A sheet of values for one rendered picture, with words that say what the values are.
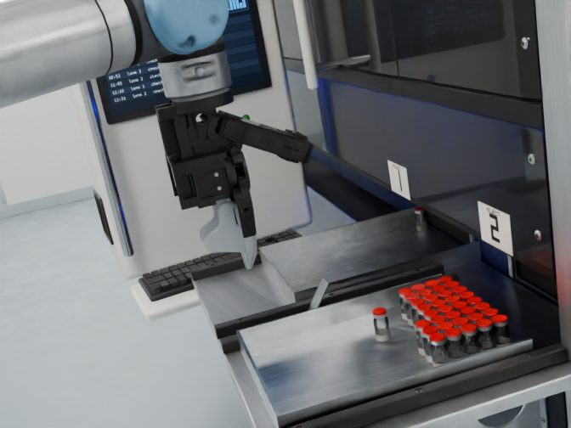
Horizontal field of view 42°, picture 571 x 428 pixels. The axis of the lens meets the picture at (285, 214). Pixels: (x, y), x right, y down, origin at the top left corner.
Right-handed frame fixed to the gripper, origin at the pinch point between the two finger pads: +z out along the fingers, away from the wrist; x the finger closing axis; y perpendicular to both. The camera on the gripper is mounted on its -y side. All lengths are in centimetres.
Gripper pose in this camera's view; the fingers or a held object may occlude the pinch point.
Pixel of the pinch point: (252, 256)
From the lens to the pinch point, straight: 88.2
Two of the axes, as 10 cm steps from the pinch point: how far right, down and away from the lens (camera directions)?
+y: -9.5, 2.4, -2.0
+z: 1.8, 9.4, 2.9
